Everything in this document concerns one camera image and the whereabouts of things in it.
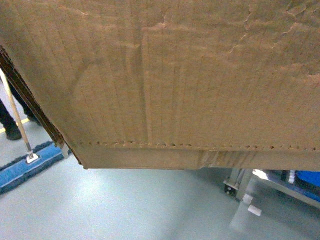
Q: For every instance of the steel shelf frame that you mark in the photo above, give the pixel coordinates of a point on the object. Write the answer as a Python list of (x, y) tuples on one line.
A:
[(284, 182)]

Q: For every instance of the person in beige vest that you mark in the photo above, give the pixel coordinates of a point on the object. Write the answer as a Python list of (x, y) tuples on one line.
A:
[(11, 129)]

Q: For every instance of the large cardboard box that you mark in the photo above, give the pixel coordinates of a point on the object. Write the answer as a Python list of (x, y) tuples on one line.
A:
[(170, 84)]

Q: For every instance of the blue dust mop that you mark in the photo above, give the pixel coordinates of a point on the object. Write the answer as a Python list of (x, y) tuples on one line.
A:
[(35, 161)]

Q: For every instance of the blue plastic crate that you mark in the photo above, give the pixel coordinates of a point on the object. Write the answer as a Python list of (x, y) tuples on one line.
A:
[(311, 177)]

